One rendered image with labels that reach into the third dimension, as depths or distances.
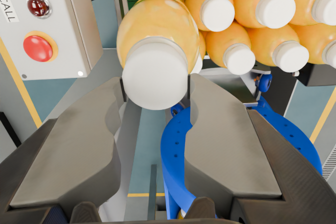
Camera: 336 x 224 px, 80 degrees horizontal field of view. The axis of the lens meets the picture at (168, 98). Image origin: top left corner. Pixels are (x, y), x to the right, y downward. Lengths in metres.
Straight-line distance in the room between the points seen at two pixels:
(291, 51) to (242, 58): 0.07
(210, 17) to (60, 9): 0.19
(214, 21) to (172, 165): 0.23
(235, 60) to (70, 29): 0.22
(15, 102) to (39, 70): 1.72
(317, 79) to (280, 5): 0.26
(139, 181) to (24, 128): 1.24
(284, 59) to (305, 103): 1.71
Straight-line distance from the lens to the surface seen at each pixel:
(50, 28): 0.32
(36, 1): 0.30
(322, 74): 0.52
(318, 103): 2.10
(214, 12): 0.27
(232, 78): 0.50
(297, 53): 0.33
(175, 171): 0.35
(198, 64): 0.29
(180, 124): 0.43
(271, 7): 0.29
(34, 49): 0.32
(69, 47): 0.32
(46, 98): 1.90
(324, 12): 0.33
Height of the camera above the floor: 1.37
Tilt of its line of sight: 57 degrees down
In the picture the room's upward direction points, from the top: 179 degrees clockwise
